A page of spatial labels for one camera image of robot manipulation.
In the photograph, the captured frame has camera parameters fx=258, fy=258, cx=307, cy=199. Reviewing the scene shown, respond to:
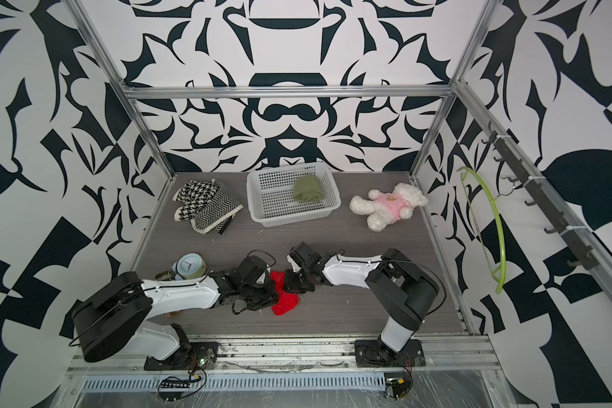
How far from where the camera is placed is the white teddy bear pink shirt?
3.11 feet

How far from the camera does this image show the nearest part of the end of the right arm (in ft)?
2.19

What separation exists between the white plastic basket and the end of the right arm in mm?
252

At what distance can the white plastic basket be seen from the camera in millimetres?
1009

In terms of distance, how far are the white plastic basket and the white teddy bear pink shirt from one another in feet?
0.30
